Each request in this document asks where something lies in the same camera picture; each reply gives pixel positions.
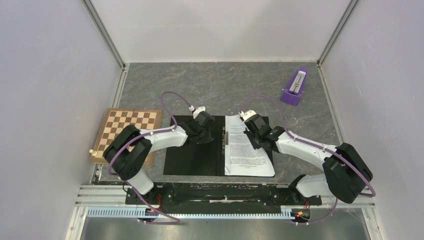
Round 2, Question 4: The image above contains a printed paper sheet top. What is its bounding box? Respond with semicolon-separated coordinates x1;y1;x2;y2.
224;115;275;178

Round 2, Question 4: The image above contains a teal folder black inside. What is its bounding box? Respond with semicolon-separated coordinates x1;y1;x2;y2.
163;115;274;177

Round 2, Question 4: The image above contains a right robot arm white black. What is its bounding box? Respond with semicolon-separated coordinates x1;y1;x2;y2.
239;110;373;204

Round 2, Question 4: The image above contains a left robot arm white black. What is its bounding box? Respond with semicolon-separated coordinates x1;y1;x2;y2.
102;107;216;204

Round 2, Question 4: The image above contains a metal folder clip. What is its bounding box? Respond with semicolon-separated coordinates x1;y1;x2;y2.
221;126;229;155

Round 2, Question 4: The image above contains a purple metronome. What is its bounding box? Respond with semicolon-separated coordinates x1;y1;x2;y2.
280;67;309;106

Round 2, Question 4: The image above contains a wooden chessboard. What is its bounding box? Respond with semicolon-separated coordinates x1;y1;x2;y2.
89;108;163;164

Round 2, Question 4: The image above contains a white chess pawn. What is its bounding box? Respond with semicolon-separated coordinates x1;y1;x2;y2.
89;149;98;157

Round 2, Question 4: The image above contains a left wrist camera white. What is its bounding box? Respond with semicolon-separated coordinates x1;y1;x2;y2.
188;105;206;119

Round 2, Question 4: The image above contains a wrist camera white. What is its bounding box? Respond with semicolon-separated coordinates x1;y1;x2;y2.
239;110;257;122
188;105;206;119

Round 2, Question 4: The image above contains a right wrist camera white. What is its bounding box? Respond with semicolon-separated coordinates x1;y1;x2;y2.
239;110;257;122

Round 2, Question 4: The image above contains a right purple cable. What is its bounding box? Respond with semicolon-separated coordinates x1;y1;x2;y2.
238;95;377;226

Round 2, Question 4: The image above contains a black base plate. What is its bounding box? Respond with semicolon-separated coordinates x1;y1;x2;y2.
143;182;322;214

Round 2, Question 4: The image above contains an aluminium frame rail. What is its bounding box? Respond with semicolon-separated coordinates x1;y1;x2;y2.
75;185;376;209

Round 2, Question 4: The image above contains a white toothed cable duct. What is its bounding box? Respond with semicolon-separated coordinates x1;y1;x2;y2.
87;206;295;220

